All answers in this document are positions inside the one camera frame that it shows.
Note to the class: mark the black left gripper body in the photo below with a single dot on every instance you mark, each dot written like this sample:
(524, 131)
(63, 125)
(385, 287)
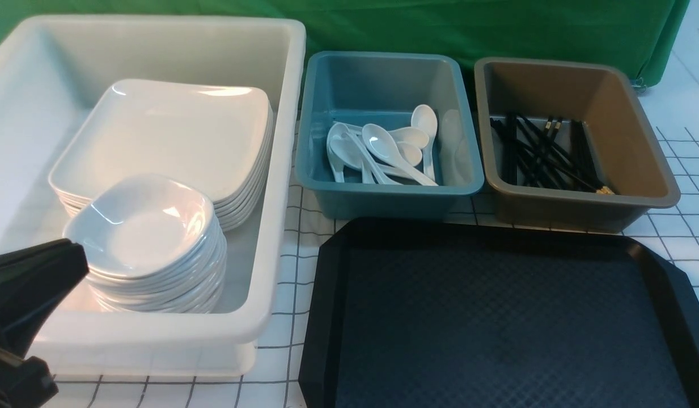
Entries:
(24, 381)

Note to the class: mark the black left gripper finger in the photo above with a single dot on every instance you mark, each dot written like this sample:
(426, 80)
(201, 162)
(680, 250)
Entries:
(33, 282)

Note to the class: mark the large white square plate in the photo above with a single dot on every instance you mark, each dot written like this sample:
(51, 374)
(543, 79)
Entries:
(207, 137)

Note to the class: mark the white ceramic soup spoon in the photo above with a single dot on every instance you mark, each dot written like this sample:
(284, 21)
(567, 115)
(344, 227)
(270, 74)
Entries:
(382, 145)

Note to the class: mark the stack of small white bowls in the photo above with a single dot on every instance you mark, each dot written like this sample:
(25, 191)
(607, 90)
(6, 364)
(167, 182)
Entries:
(153, 245)

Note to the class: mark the large white plastic tub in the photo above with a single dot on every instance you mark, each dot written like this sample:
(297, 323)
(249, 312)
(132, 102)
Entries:
(53, 68)

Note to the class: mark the stack of white square plates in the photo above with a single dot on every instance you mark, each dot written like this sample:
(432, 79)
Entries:
(231, 212)

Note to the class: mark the white spoon in bin far left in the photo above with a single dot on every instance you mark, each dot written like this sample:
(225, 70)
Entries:
(337, 167)

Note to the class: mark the black serving tray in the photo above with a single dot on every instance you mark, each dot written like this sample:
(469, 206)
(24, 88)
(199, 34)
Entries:
(410, 313)

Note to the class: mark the blue plastic bin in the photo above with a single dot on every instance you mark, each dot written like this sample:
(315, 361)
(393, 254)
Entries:
(359, 88)

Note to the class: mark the white spoon in bin middle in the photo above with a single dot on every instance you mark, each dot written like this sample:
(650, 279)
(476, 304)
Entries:
(412, 135)

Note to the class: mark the white spoon in bin upright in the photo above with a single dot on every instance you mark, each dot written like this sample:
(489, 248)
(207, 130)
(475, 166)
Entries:
(424, 118)

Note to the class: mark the bundle of black chopsticks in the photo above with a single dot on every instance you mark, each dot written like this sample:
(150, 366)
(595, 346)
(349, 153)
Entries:
(555, 155)

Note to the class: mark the brown plastic bin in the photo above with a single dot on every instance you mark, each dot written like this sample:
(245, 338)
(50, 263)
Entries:
(626, 151)

